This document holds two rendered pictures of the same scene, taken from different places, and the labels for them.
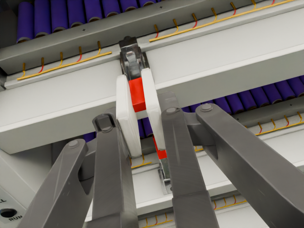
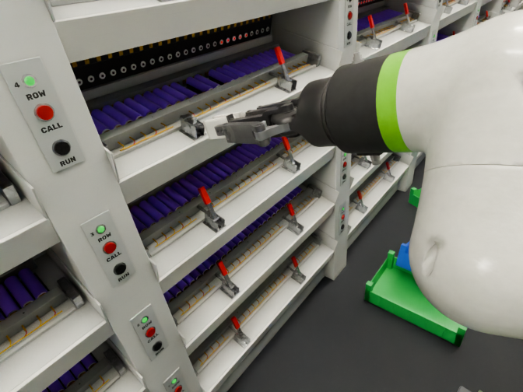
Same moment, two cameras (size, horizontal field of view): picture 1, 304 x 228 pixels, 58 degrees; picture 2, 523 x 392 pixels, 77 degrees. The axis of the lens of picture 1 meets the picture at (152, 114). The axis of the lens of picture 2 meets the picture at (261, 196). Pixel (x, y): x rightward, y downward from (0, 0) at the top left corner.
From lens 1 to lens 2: 0.40 m
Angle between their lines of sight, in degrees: 39
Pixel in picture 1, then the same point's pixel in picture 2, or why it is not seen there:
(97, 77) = (171, 140)
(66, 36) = (143, 121)
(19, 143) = (135, 190)
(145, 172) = (194, 227)
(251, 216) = (265, 257)
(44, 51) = (131, 131)
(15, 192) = (128, 242)
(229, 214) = (250, 263)
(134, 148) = not seen: hidden behind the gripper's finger
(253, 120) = (244, 173)
